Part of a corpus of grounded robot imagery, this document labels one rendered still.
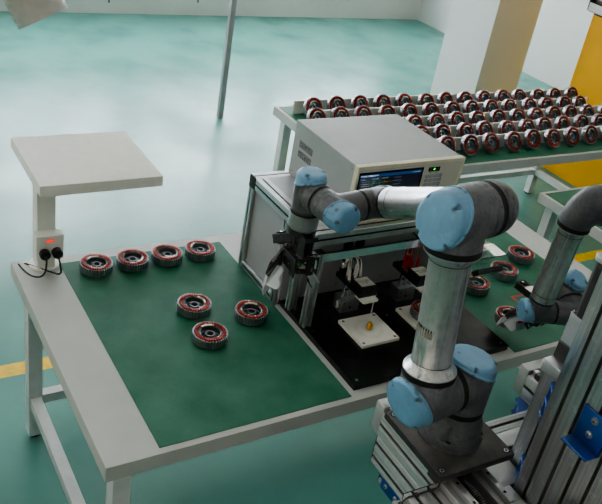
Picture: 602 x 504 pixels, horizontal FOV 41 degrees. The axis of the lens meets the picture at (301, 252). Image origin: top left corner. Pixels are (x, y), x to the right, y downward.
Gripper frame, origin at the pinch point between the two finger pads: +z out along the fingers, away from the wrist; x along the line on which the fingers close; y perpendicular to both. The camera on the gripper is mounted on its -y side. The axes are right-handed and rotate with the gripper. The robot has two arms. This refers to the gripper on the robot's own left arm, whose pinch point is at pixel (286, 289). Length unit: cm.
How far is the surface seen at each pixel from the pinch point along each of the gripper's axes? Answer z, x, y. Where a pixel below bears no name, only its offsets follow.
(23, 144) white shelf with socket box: -5, -48, -87
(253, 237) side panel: 26, 26, -68
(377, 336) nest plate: 37, 49, -16
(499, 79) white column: 58, 361, -304
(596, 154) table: 42, 285, -137
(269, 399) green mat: 40.2, 2.4, -2.2
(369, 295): 27, 49, -25
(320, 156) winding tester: -11, 39, -54
